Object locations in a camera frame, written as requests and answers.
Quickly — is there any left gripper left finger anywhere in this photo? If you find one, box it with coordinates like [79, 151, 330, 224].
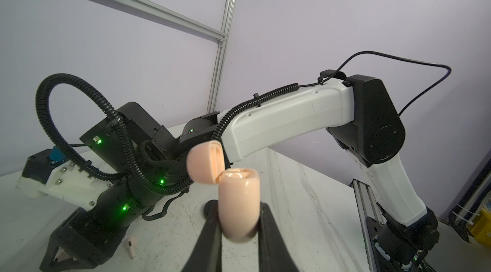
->
[182, 200, 222, 272]

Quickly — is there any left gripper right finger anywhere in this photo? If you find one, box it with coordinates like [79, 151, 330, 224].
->
[258, 202, 299, 272]

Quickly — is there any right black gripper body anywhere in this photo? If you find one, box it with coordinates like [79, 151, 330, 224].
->
[40, 185, 132, 271]

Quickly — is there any pink round charging case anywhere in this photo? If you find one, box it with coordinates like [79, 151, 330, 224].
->
[186, 140, 261, 243]

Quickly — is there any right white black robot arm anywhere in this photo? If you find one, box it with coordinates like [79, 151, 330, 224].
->
[35, 70, 439, 271]

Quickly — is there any yellow plastic bin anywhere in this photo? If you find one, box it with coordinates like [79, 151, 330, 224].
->
[469, 202, 490, 247]

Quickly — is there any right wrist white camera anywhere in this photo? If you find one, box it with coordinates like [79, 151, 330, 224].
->
[15, 149, 113, 211]

